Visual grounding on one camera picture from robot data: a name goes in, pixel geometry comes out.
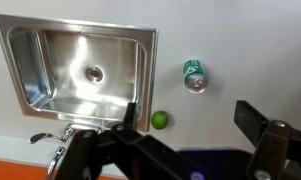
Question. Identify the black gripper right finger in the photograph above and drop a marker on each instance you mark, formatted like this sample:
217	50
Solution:
273	146

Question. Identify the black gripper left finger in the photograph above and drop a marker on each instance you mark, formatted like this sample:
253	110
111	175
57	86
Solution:
140	150

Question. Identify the green soda can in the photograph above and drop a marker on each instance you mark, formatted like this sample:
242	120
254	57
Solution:
194	71

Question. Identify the green lime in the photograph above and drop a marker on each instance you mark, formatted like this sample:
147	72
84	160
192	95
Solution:
159	120

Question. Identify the chrome faucet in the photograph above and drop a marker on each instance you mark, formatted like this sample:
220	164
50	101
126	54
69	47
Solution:
61	136

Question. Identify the round sink drain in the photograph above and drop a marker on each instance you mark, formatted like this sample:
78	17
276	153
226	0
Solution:
94	74

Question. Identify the stainless steel sink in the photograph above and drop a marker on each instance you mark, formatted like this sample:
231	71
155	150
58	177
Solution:
76	60

